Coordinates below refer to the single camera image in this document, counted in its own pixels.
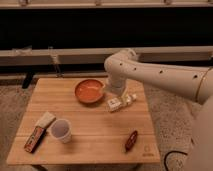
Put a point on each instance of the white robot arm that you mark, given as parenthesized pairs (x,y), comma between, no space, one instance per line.
(193,83)

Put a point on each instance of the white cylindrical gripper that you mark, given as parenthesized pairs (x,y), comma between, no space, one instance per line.
(116,86)

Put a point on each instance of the white plastic cup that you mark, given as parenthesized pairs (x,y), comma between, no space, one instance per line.
(61,130)

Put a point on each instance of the brown and white snack package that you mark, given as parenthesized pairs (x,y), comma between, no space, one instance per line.
(39,132)

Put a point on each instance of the orange ceramic bowl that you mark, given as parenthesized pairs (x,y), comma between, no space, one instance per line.
(89,91)

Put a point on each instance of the wooden table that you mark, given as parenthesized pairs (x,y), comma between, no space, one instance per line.
(98,136)

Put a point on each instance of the grey horizontal rail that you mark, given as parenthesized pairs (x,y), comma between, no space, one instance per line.
(25,57)

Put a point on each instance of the white plastic bottle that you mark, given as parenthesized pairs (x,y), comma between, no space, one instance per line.
(120,102)

